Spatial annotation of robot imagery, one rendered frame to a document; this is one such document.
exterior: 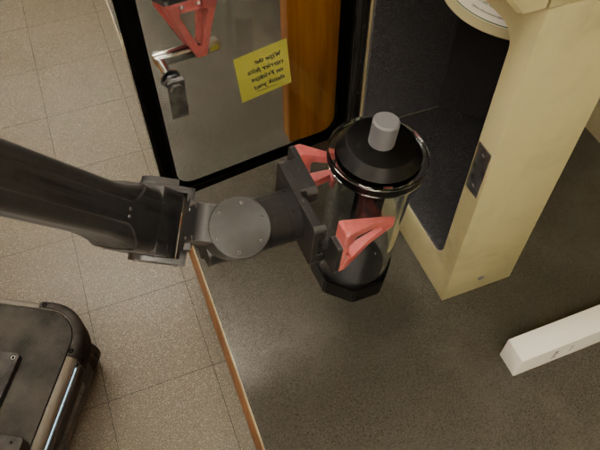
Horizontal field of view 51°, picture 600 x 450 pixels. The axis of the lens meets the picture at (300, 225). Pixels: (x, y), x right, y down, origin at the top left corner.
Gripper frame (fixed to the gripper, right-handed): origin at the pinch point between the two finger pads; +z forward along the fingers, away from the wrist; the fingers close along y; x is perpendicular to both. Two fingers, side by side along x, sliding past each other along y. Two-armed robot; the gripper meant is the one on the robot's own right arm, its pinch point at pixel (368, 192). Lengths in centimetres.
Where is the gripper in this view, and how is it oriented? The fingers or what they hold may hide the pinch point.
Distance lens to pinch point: 71.4
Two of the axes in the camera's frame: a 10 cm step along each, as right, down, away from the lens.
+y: -3.9, -7.5, 5.4
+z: 9.2, -2.7, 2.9
